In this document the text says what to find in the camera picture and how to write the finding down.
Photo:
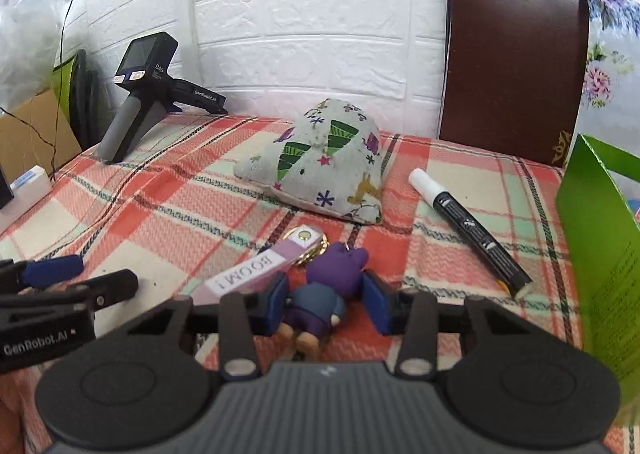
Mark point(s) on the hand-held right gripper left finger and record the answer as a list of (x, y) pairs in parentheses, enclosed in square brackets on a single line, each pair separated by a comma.
[(272, 304)]

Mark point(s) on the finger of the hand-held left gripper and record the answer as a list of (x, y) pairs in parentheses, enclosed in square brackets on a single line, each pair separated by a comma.
[(52, 268), (107, 286)]

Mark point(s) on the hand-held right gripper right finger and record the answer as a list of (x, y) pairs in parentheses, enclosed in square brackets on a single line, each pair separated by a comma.
[(377, 306)]

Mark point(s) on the white power strip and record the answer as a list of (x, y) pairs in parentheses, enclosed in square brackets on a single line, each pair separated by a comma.
[(27, 184)]

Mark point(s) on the black power adapter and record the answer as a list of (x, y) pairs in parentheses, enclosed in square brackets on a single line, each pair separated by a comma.
[(5, 194)]

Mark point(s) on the red plaid blanket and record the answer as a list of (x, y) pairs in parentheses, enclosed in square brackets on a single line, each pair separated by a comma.
[(175, 204)]

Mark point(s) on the white black marker pen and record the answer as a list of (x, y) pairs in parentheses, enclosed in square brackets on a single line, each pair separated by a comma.
[(465, 229)]

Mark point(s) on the cardboard box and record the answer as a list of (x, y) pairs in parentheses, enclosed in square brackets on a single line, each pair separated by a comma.
[(40, 129)]

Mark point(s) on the patterned cloth pouch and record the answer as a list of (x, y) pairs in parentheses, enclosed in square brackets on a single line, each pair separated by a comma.
[(325, 169)]

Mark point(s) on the spare black grey gripper device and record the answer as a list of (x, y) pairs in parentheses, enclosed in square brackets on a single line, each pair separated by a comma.
[(145, 94)]

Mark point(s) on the clear plastic bag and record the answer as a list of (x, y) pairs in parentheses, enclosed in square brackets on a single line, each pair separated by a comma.
[(27, 49)]

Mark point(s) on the green paper bag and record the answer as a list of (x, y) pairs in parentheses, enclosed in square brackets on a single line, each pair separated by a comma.
[(600, 244)]

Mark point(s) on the brown chair back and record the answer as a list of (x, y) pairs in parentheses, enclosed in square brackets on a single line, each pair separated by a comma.
[(515, 49)]

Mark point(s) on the floral cloth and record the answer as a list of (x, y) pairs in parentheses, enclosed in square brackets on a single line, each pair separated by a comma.
[(610, 59)]

